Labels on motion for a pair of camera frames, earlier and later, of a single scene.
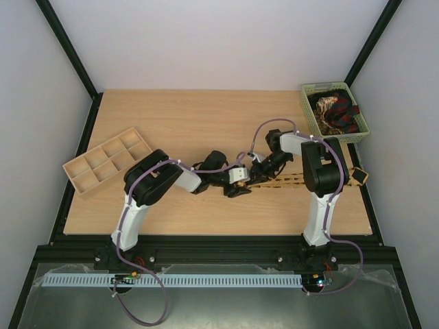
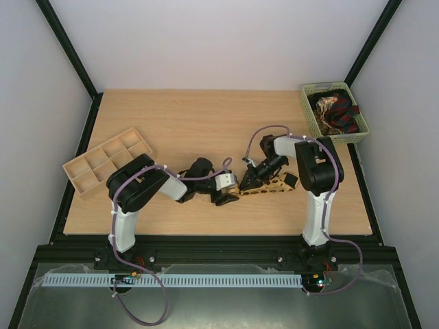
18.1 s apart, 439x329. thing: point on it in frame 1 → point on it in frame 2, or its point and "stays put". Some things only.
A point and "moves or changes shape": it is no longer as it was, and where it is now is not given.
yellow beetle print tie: x=353 y=177 moves or changes shape
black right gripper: x=258 y=172 stays put
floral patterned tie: x=324 y=103 stays put
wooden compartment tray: x=107 y=164 stays put
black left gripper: x=232 y=192 → x=220 y=199
